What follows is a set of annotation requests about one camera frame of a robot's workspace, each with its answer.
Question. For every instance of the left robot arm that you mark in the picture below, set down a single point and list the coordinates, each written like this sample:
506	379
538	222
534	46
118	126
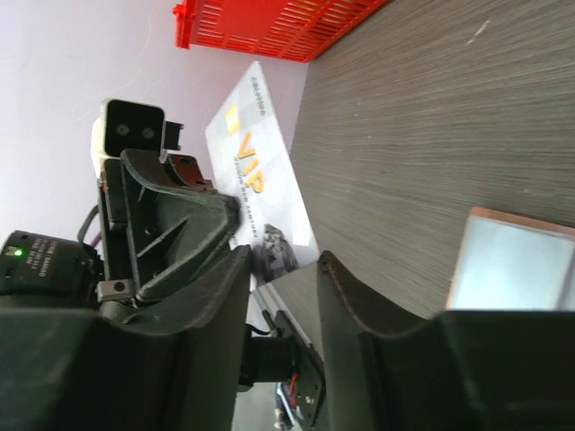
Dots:
43	271

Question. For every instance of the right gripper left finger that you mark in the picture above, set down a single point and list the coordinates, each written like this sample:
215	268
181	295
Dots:
175	366

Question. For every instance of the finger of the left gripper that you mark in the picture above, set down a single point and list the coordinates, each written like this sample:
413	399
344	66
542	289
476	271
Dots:
175	232

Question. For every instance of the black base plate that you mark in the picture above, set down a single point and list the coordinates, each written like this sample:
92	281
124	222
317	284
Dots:
277	352

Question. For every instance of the white VIP credit card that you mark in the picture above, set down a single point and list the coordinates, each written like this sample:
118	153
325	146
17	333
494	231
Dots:
251	163

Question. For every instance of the pink leather card holder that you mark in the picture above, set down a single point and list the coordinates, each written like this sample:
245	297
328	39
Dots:
508	261

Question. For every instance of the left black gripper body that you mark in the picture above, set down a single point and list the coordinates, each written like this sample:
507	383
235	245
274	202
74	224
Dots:
118	284

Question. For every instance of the red plastic shopping basket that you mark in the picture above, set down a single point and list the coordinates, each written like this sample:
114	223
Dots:
294	30

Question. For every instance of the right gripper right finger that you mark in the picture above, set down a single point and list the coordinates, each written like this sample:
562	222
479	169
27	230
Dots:
389	369

